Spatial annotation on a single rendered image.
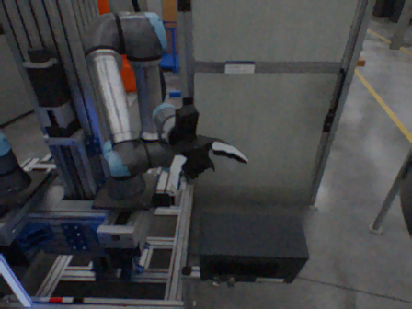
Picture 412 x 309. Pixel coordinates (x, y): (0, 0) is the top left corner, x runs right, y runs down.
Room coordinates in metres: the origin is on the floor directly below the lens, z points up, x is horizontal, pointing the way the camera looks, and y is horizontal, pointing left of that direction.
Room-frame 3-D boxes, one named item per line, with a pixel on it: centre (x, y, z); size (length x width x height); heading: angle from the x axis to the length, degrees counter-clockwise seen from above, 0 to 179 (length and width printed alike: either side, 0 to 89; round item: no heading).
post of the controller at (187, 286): (0.47, 0.06, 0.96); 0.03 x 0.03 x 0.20; 88
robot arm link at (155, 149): (0.67, 0.12, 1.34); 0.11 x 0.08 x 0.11; 114
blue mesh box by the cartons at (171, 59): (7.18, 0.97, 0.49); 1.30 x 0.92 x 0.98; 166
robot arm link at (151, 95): (0.92, 0.21, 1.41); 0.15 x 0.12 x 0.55; 114
